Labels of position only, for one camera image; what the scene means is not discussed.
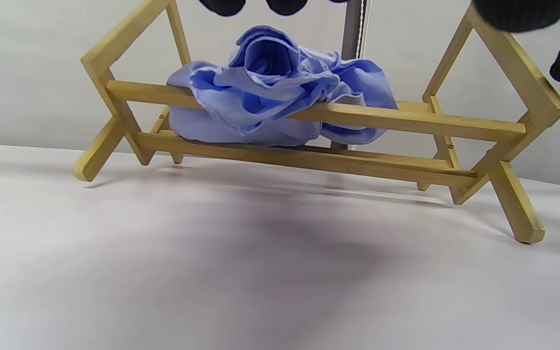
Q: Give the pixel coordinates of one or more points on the person's left hand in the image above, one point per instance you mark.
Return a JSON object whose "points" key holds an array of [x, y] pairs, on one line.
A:
{"points": [[224, 6]]}

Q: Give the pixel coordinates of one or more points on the person's right hand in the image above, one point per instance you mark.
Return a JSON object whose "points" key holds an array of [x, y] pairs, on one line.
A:
{"points": [[523, 14]]}

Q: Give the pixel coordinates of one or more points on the dark vertical wall strip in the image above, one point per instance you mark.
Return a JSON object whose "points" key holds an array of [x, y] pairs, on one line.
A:
{"points": [[349, 29]]}

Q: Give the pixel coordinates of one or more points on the light blue long-sleeve shirt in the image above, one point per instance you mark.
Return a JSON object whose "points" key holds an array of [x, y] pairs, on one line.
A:
{"points": [[260, 97]]}

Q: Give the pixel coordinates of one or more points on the wooden book rack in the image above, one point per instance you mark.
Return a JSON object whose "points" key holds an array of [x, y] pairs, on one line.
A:
{"points": [[406, 119]]}

